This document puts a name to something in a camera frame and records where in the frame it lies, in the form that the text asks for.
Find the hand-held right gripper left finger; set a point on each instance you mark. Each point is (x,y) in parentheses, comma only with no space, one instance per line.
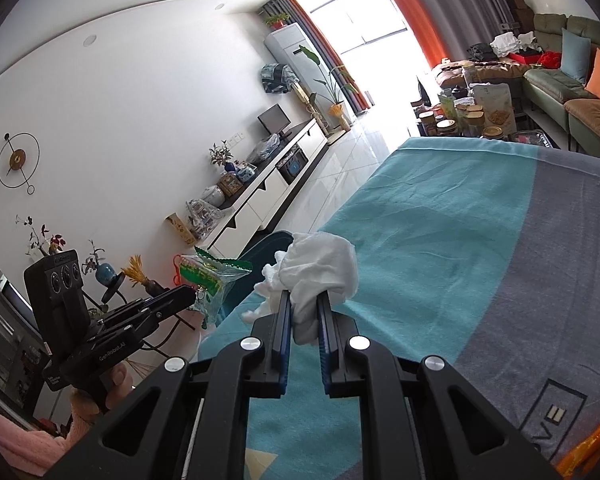
(284,345)

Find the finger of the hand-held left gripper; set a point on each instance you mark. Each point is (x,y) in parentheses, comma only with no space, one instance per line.
(180,295)
(155,322)

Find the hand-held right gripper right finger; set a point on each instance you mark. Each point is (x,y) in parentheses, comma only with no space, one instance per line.
(325,355)

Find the green yellow snack packet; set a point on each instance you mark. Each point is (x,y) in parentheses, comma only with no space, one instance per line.
(210,280)

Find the dark teal plastic bin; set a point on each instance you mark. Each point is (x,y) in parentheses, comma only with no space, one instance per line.
(260,255)

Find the white tissue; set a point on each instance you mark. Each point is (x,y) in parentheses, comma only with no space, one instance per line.
(325,265)

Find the person's left hand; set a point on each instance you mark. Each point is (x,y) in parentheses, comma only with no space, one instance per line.
(116,385)

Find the yellow dried flower bunch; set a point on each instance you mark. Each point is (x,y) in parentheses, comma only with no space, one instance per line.
(140,272)

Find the round blue vase with plant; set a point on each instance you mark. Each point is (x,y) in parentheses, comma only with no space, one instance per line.
(102,270)

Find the tall yellow patterned box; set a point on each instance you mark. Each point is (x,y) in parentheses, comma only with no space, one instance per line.
(181,229)

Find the red flower branch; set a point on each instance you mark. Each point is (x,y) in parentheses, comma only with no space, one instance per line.
(42,237)

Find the dark glass cabinet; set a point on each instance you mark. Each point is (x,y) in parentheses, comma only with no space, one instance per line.
(7,350)

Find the model ship in clear case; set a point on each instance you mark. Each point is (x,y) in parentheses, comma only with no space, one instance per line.
(205,217)

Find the white ceramic jar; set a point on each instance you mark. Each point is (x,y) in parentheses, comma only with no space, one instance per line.
(213,196)

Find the blue white porcelain pot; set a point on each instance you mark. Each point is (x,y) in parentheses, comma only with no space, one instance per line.
(246,171)

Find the white black TV cabinet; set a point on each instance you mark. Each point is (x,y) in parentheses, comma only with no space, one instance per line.
(275,190)

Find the leafy sprig in blue vase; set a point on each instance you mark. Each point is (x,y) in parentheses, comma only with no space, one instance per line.
(222,155)

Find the teal grey printed blanket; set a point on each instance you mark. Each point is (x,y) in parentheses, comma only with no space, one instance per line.
(455,260)

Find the clear plastic bag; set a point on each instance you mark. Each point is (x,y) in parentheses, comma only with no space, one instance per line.
(267,147)

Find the small black monitor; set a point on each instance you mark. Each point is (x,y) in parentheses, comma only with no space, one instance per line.
(274,121)

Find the cloth covered standing fan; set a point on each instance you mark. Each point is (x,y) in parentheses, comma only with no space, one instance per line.
(279,78)

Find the tall leafy plant yellow pot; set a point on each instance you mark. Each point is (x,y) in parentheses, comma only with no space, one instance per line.
(330,85)

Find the white standing air conditioner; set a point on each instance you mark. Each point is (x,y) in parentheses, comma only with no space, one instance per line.
(300,60)

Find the cluster of food jars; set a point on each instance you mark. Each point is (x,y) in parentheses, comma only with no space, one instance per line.
(450,117)

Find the orange wrapper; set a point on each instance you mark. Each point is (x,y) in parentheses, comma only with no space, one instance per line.
(587,440)

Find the striped grey orange curtain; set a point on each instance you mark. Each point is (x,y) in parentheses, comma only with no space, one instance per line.
(325,45)

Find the small green potted plant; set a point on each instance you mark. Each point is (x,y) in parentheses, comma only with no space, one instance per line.
(277,20)

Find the tan snack bag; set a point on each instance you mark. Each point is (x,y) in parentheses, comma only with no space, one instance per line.
(495,110)

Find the black glass coffee table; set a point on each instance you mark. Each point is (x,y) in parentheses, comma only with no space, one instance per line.
(535,137)

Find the brown ottoman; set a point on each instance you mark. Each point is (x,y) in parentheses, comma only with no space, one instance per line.
(480,72)

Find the bright balcony window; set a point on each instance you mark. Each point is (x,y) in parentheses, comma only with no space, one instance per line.
(365,25)

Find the olive green sectional sofa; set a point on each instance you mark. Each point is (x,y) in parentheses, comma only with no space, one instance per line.
(555,90)

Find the pile of white clothes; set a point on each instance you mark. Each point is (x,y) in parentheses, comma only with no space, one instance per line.
(510,42)

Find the blue grey cushion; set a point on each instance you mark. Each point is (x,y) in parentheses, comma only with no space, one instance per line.
(575,55)

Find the brown cardboard box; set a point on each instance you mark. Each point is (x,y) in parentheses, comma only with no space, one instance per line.
(521,12)

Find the ornate picture frame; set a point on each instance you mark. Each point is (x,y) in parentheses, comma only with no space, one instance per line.
(231,183)

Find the round black gold wall clock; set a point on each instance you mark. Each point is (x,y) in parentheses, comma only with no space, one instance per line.
(16,160)

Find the white wall socket panel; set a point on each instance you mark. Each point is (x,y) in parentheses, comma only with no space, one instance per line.
(234,138)

